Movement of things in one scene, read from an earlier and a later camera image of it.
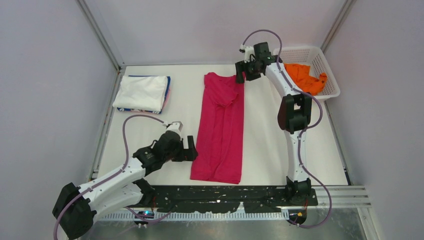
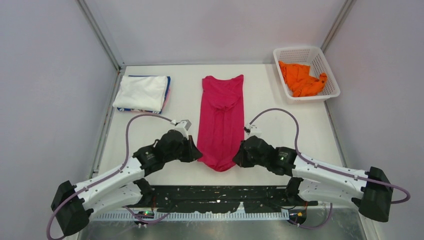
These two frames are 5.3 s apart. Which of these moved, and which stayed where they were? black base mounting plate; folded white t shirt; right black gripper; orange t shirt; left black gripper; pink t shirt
Moved: right black gripper; pink t shirt
Stayed: orange t shirt; left black gripper; black base mounting plate; folded white t shirt
